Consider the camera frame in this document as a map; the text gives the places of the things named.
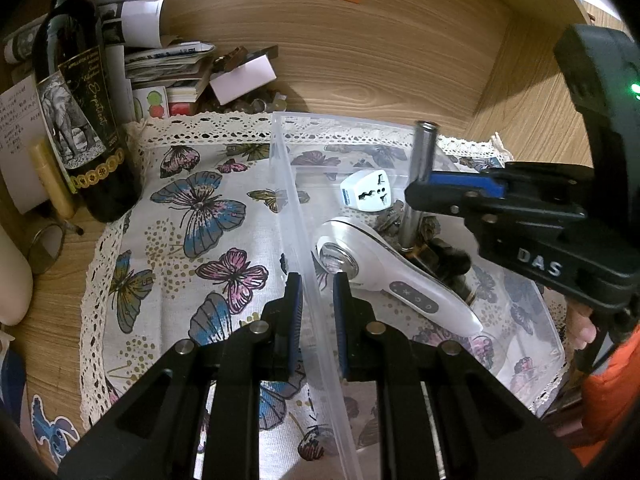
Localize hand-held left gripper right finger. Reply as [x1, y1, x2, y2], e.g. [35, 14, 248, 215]
[332, 272, 583, 480]

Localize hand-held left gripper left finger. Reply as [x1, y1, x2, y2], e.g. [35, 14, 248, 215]
[57, 272, 305, 480]

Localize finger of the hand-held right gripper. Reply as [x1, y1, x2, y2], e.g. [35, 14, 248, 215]
[431, 162, 516, 198]
[404, 179, 501, 221]

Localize silver metal tube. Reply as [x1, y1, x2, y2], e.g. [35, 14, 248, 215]
[397, 120, 441, 253]

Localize black and gold perfume bottle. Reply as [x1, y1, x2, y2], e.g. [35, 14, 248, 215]
[407, 240, 476, 308]

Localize small black object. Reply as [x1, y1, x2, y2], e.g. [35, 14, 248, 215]
[431, 237, 472, 276]

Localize white travel adapter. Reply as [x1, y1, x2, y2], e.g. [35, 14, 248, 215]
[340, 170, 393, 211]

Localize clear plastic container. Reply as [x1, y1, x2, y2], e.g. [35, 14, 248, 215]
[270, 111, 568, 480]

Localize person's right forearm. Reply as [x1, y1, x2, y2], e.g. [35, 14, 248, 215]
[570, 322, 640, 466]

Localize person's right hand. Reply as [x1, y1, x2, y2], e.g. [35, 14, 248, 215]
[565, 302, 598, 351]

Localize white handheld facial device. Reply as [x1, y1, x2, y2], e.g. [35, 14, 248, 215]
[316, 216, 485, 337]

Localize butterfly print lace tablecloth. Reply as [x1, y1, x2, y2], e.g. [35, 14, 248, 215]
[80, 110, 568, 480]

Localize small white box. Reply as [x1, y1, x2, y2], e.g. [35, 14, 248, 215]
[209, 52, 277, 101]

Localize dark brown object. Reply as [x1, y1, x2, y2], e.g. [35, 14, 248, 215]
[214, 45, 279, 72]

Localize small round glass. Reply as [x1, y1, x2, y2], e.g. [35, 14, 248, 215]
[27, 220, 83, 276]

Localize fruit print cards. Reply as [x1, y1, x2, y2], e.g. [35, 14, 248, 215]
[131, 86, 197, 122]

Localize blue cartoon sticker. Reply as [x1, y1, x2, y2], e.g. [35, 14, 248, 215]
[30, 395, 81, 463]

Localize yellow tube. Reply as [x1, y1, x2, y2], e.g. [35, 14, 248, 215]
[29, 141, 76, 221]

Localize stack of papers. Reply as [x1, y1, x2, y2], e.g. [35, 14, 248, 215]
[122, 40, 216, 103]

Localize white cylinder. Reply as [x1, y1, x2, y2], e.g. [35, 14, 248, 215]
[0, 220, 35, 326]

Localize dark wine bottle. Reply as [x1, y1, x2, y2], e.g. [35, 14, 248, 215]
[31, 0, 143, 223]

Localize white handwritten note paper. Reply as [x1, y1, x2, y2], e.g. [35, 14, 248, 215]
[0, 80, 51, 213]

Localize rolled printed paper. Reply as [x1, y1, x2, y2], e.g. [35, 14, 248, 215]
[4, 0, 166, 63]

